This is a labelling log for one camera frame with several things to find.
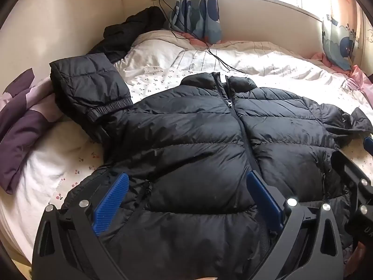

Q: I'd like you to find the pink blanket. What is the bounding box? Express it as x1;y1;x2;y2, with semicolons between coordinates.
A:
311;52;373;105

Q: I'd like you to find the white cherry print duvet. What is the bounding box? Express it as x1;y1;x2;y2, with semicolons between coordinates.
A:
0;29;373;269

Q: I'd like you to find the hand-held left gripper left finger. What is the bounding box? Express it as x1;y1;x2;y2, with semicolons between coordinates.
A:
31;173;130;280

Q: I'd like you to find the blue whale print curtain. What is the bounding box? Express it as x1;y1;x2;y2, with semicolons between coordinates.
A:
321;0;365;71

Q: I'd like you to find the person's right hand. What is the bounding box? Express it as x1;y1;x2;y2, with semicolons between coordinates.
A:
353;241;373;270

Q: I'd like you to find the dark coat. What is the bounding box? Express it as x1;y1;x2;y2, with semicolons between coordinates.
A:
87;6;167;63

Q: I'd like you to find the white bed headboard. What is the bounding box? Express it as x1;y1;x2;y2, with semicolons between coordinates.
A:
217;0;325;53

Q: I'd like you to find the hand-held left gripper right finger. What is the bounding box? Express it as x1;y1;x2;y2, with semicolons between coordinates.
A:
246;171;345;280

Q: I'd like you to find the blue patterned pillow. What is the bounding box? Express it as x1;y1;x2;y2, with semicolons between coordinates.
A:
170;0;223;45

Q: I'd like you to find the black puffer jacket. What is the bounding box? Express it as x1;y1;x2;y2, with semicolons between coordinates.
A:
49;53;373;280

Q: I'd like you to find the black cable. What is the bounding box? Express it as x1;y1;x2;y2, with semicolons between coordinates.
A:
159;0;248;75

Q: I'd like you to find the purple jacket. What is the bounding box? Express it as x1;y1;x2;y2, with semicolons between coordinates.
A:
0;68;63;194

